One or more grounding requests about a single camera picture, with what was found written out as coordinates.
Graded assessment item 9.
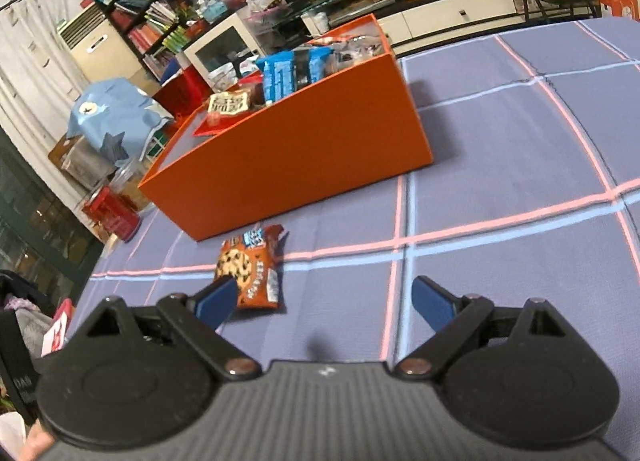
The red peanut snack packet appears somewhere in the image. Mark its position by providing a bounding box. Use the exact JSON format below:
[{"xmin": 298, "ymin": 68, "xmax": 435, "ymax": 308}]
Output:
[{"xmin": 192, "ymin": 88, "xmax": 253, "ymax": 138}]

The white curtain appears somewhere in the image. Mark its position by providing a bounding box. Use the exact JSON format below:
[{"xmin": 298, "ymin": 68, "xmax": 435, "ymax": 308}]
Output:
[{"xmin": 0, "ymin": 0, "xmax": 91, "ymax": 192}]

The white floor air conditioner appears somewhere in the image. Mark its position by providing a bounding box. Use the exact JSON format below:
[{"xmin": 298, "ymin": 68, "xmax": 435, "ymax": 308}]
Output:
[{"xmin": 57, "ymin": 4, "xmax": 146, "ymax": 92}]

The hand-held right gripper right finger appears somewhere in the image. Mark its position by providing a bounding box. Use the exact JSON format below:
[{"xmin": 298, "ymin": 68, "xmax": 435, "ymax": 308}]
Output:
[{"xmin": 393, "ymin": 275, "xmax": 577, "ymax": 382}]

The red gift box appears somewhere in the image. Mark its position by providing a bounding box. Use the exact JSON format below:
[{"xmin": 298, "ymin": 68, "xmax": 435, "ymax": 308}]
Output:
[{"xmin": 152, "ymin": 66, "xmax": 211, "ymax": 117}]

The clear red date packet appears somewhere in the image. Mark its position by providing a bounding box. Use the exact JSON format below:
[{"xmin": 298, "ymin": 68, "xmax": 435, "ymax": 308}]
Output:
[{"xmin": 332, "ymin": 36, "xmax": 388, "ymax": 67}]

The black bookshelf with books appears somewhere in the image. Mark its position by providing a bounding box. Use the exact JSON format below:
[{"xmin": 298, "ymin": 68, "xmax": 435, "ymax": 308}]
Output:
[{"xmin": 80, "ymin": 0, "xmax": 201, "ymax": 82}]

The clear plastic cup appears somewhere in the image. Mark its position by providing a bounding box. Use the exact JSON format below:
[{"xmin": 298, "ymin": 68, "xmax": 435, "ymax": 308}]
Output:
[{"xmin": 107, "ymin": 158, "xmax": 151, "ymax": 212}]

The chocolate chip cookie packet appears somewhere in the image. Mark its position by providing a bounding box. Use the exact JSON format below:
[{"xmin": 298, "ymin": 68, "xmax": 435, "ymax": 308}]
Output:
[{"xmin": 215, "ymin": 224, "xmax": 286, "ymax": 311}]

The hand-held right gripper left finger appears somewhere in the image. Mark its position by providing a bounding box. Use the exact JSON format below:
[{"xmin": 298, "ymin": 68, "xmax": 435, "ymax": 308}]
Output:
[{"xmin": 74, "ymin": 275, "xmax": 262, "ymax": 382}]

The white glass-door cabinet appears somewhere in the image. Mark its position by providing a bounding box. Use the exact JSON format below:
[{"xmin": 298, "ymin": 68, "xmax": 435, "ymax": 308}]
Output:
[{"xmin": 184, "ymin": 16, "xmax": 268, "ymax": 89}]

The blue plaid tablecloth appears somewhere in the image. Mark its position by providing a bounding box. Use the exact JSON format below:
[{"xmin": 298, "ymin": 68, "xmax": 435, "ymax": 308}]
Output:
[{"xmin": 87, "ymin": 16, "xmax": 640, "ymax": 372}]

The blue star-printed cloth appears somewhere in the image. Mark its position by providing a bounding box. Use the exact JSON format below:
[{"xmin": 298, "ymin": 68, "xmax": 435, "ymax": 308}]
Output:
[{"xmin": 67, "ymin": 77, "xmax": 175, "ymax": 167}]

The red white carton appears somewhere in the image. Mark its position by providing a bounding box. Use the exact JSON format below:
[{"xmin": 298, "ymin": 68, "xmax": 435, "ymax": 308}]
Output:
[{"xmin": 40, "ymin": 298, "xmax": 76, "ymax": 357}]

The blue black cookie packet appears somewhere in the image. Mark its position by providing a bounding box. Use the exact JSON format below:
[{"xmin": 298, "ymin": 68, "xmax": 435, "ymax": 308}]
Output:
[{"xmin": 255, "ymin": 46, "xmax": 335, "ymax": 104}]

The white glass television stand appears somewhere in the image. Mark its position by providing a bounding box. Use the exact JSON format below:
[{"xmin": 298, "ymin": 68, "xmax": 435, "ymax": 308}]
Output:
[{"xmin": 280, "ymin": 0, "xmax": 531, "ymax": 49}]

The red drink can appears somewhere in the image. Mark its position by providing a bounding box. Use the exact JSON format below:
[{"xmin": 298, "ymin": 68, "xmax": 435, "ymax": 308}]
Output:
[{"xmin": 82, "ymin": 186, "xmax": 142, "ymax": 242}]

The orange cardboard box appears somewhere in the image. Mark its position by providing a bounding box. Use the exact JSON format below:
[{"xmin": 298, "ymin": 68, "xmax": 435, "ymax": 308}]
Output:
[{"xmin": 137, "ymin": 12, "xmax": 433, "ymax": 242}]

